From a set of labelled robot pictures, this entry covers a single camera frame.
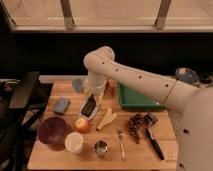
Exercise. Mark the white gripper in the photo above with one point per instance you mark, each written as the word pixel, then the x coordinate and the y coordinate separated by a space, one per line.
pixel 94 87

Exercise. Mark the black eraser block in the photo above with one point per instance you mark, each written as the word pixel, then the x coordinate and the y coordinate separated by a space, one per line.
pixel 88 107

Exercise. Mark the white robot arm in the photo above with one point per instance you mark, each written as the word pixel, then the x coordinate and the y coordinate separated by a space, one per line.
pixel 194 104

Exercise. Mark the small blue grey cup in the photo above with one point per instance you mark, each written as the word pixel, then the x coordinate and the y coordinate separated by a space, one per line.
pixel 77 85

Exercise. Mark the white paper cup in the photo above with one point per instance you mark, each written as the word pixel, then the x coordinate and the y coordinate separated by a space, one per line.
pixel 74 143

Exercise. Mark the small metal cup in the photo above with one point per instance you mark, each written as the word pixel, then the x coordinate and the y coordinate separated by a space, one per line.
pixel 100 148

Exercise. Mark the red bowl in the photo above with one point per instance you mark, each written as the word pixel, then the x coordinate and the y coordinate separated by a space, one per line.
pixel 107 86

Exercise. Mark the yellow banana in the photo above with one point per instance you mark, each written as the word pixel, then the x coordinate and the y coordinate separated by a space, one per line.
pixel 108 118

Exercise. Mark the red orange apple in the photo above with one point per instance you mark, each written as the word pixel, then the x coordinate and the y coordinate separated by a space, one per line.
pixel 82 125

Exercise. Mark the blue sponge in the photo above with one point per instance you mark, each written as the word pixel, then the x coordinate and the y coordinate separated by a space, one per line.
pixel 61 105

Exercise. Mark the green plastic bin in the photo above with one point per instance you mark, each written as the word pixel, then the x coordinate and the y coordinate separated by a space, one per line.
pixel 130 99

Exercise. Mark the silver fork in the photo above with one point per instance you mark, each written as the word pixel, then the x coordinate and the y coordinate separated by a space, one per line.
pixel 123 154

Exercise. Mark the bunch of dark grapes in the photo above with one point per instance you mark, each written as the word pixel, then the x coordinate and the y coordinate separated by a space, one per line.
pixel 134 125

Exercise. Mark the black chair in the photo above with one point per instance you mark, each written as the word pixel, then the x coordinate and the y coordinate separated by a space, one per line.
pixel 22 102

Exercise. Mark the silver metal bowl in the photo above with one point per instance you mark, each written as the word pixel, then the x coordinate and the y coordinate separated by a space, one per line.
pixel 186 75

